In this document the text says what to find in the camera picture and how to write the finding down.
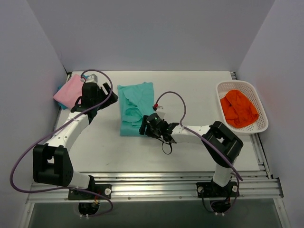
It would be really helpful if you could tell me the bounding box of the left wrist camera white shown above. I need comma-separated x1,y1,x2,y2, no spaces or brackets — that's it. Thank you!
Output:
80,74,98,84

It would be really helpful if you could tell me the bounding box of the pink folded t-shirt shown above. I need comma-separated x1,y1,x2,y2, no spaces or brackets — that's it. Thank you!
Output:
53,74,87,110

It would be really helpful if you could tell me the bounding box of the black thin cable loop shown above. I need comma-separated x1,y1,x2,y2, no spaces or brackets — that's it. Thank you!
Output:
161,140,173,155

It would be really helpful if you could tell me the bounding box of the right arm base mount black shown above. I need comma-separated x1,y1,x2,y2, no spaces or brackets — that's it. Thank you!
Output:
196,181,239,198

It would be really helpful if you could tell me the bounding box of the white perforated plastic basket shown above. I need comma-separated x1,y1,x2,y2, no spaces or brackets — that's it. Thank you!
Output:
216,80,268,134

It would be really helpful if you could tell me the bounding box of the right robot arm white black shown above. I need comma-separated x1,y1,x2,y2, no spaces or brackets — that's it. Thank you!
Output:
139,113,243,196

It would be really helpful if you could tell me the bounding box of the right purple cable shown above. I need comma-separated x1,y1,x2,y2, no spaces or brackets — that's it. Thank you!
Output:
155,91,244,213

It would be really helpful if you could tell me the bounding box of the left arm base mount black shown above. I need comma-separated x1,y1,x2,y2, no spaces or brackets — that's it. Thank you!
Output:
67,184,112,200

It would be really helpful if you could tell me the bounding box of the teal folded t-shirt underneath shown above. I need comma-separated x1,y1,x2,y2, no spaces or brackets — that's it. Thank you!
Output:
57,74,93,110

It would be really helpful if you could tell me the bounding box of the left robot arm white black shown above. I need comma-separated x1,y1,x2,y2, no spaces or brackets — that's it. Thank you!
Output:
33,82,118,199

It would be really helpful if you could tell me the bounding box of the purple cable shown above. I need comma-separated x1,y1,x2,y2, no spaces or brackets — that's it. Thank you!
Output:
155,91,244,213
9,69,114,218

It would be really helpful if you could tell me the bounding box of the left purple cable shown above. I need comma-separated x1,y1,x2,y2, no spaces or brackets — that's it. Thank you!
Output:
9,69,114,218

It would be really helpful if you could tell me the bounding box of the aluminium rail frame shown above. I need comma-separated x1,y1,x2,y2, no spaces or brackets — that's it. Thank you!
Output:
19,71,290,228

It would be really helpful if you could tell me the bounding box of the orange crumpled t-shirt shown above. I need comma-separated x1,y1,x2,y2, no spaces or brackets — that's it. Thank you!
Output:
220,90,259,129

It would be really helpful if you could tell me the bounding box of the teal t-shirt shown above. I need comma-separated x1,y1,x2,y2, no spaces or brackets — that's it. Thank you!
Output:
117,82,154,136

